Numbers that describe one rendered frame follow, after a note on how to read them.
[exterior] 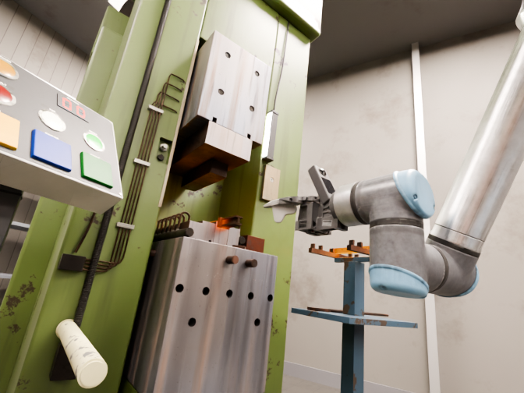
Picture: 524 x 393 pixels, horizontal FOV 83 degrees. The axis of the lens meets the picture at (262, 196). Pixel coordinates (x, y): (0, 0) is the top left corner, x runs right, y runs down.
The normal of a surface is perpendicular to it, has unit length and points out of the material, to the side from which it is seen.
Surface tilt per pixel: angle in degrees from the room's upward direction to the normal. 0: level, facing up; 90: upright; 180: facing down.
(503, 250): 90
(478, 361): 90
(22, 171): 150
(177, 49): 90
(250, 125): 90
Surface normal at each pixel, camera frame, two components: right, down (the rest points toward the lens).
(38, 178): 0.34, 0.80
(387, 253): -0.62, -0.31
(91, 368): 0.61, -0.18
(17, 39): 0.86, -0.06
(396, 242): -0.37, -0.33
